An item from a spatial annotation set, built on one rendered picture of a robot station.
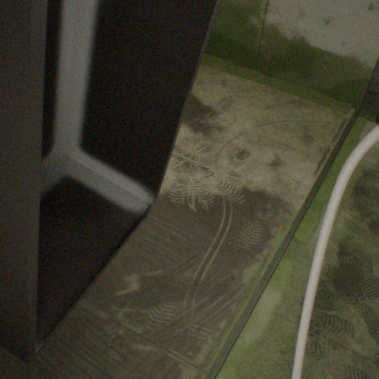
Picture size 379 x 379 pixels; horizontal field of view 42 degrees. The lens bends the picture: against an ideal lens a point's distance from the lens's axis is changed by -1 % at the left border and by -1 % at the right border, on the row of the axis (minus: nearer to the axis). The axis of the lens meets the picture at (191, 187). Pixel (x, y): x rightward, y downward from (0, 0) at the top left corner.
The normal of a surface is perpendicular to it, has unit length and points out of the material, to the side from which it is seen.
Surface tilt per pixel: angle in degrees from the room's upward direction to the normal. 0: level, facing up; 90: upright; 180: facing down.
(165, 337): 0
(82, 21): 90
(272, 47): 90
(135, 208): 12
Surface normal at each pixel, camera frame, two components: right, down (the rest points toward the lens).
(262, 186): 0.07, -0.72
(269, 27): -0.48, 0.58
